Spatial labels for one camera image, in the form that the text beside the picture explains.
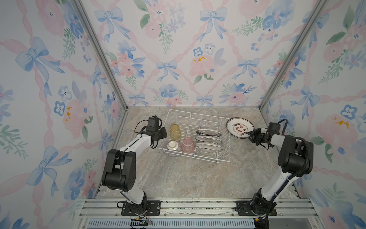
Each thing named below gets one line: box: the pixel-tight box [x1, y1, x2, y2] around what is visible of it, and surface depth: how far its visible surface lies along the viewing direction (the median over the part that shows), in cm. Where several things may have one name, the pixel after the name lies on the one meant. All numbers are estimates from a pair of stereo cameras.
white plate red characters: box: [226, 117, 255, 139], surface depth 108 cm
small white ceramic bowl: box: [167, 140, 179, 151], surface depth 91 cm
